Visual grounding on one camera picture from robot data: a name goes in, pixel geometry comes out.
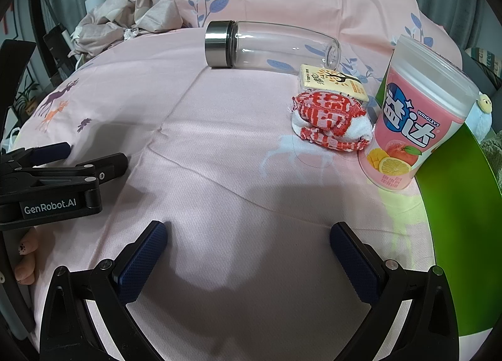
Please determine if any white plastic bag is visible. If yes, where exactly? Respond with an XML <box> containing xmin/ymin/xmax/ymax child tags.
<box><xmin>0</xmin><ymin>127</ymin><xmax>20</xmax><ymax>150</ymax></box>

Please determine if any small yellow card box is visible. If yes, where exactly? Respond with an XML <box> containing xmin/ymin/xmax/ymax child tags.
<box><xmin>299</xmin><ymin>64</ymin><xmax>370</xmax><ymax>103</ymax></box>

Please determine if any red patterned wrapper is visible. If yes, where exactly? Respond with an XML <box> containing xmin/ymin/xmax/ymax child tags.
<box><xmin>290</xmin><ymin>91</ymin><xmax>372</xmax><ymax>154</ymax></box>

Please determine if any crumpled beige cloth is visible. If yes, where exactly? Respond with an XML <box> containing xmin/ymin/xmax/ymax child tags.
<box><xmin>71</xmin><ymin>0</ymin><xmax>185</xmax><ymax>57</ymax></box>

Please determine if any pink gum container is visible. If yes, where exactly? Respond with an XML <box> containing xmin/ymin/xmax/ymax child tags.
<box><xmin>358</xmin><ymin>35</ymin><xmax>481</xmax><ymax>193</ymax></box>

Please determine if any green cardboard box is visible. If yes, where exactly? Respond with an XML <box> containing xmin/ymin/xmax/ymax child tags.
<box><xmin>372</xmin><ymin>84</ymin><xmax>502</xmax><ymax>340</ymax></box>

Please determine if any striped pillow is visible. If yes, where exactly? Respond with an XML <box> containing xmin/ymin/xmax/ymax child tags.
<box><xmin>468</xmin><ymin>47</ymin><xmax>502</xmax><ymax>89</ymax></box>

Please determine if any black equipment stand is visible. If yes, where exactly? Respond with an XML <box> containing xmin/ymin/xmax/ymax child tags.
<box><xmin>41</xmin><ymin>24</ymin><xmax>79</xmax><ymax>85</ymax></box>

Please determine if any green fluffy towel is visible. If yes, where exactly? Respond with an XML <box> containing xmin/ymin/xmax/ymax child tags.
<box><xmin>480</xmin><ymin>135</ymin><xmax>502</xmax><ymax>189</ymax></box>

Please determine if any clear plastic container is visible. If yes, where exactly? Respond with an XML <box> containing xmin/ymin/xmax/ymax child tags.
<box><xmin>204</xmin><ymin>20</ymin><xmax>342</xmax><ymax>70</ymax></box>

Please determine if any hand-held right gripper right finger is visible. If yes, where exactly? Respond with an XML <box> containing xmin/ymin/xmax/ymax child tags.
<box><xmin>329</xmin><ymin>222</ymin><xmax>459</xmax><ymax>361</ymax></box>

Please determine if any pink printed bedsheet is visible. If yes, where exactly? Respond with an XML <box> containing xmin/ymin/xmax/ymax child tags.
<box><xmin>8</xmin><ymin>0</ymin><xmax>471</xmax><ymax>361</ymax></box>

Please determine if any person's left hand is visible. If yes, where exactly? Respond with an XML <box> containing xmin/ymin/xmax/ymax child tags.
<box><xmin>15</xmin><ymin>229</ymin><xmax>40</xmax><ymax>285</ymax></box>

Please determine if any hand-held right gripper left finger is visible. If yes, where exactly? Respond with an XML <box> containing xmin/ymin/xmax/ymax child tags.
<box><xmin>39</xmin><ymin>220</ymin><xmax>169</xmax><ymax>361</ymax></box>

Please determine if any light blue plush toy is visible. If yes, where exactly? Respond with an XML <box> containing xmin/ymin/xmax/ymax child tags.
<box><xmin>468</xmin><ymin>94</ymin><xmax>494</xmax><ymax>138</ymax></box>

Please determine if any potted plant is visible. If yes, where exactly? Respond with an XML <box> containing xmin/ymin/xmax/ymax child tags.
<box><xmin>12</xmin><ymin>82</ymin><xmax>40</xmax><ymax>116</ymax></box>

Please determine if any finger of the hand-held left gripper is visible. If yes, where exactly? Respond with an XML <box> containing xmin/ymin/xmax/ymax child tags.
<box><xmin>74</xmin><ymin>152</ymin><xmax>129</xmax><ymax>189</ymax></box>
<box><xmin>0</xmin><ymin>142</ymin><xmax>72</xmax><ymax>173</ymax></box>

